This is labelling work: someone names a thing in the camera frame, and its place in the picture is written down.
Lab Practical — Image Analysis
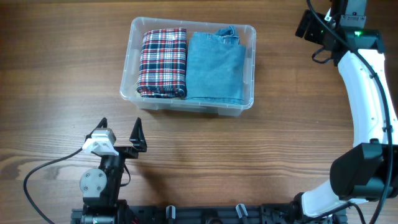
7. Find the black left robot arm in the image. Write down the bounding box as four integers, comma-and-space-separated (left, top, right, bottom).
71, 118, 139, 224

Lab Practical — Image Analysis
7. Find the red plaid shirt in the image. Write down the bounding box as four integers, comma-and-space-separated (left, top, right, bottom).
136, 27, 187, 98

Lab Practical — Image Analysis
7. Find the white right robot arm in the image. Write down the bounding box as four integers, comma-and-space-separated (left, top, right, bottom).
120, 1, 397, 223

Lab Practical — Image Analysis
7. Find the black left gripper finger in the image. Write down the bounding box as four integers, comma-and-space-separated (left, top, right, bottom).
129, 118, 147, 152
85, 117, 108, 140

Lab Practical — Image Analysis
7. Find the blue denim garment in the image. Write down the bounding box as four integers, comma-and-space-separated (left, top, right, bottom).
185, 26, 246, 105

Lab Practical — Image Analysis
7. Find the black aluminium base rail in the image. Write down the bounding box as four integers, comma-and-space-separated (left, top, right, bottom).
71, 204, 348, 224

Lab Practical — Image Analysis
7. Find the clear plastic storage bin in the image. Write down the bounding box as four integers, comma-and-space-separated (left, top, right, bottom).
119, 17, 256, 116

